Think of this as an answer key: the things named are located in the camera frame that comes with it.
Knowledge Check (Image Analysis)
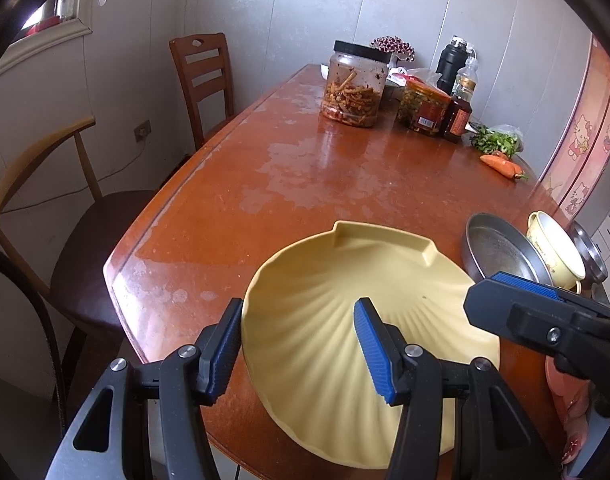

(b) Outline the yellow bowl with handle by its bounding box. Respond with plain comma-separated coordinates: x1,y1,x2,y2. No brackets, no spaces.
526,211,586,294

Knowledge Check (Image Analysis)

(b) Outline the orange pig-shaped plate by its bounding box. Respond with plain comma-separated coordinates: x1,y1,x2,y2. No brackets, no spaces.
544,356,589,419

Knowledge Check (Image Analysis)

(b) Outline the deep steel bowl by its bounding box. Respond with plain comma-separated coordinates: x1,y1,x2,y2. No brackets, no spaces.
567,221,608,284

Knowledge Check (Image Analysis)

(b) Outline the steel round pan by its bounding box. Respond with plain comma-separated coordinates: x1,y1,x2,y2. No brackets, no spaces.
461,212,553,286

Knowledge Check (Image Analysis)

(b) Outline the yellow shell-shaped plate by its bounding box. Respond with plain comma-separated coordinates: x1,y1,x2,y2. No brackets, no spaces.
240,219,501,469

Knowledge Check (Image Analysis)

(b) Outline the person right hand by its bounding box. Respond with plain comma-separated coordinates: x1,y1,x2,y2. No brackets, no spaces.
561,382,590,466

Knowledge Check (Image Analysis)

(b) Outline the carrot front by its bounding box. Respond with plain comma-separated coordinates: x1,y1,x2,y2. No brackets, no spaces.
480,155,526,180

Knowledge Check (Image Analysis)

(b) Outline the pink hello kitty door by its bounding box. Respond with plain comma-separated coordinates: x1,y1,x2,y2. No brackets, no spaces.
541,39,610,220

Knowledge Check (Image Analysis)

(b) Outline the curved light wood chair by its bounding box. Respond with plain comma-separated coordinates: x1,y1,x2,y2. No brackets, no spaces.
0,117,154,340

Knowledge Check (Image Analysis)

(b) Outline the bag of green vegetables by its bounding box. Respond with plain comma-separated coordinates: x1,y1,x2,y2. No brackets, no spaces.
470,124,524,158

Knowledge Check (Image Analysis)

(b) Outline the dark sauce bottle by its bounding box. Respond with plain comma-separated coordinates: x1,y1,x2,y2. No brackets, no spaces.
442,76,475,143

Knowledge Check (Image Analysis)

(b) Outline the clear plastic water bottle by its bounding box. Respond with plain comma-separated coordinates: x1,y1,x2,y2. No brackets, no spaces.
454,55,478,96

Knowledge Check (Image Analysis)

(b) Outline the red chili sauce jar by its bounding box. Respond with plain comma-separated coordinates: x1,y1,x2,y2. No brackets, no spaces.
396,82,451,136

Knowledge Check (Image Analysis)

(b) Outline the black thermos flask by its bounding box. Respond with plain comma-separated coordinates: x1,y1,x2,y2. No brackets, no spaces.
436,36,469,94

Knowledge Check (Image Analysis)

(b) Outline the red tissue pack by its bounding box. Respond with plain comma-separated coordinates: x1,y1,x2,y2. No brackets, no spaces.
386,66,441,89

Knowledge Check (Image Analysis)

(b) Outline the clear jar black lid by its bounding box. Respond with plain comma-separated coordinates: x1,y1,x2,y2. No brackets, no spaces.
320,40,390,128

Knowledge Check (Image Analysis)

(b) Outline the dried flower bouquet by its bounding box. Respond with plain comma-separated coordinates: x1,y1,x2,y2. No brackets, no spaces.
370,36,416,62

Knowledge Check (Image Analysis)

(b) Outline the brown wooden slat chair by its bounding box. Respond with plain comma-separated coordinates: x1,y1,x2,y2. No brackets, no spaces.
168,32,235,150

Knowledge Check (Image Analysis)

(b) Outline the window with sill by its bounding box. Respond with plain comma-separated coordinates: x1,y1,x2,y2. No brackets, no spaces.
11,0,92,54

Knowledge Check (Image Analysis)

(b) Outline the low wall outlet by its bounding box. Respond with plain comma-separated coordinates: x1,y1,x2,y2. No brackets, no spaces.
134,120,152,142

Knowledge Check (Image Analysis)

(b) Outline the black camera cable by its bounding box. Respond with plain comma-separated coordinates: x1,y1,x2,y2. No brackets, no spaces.
0,242,69,436

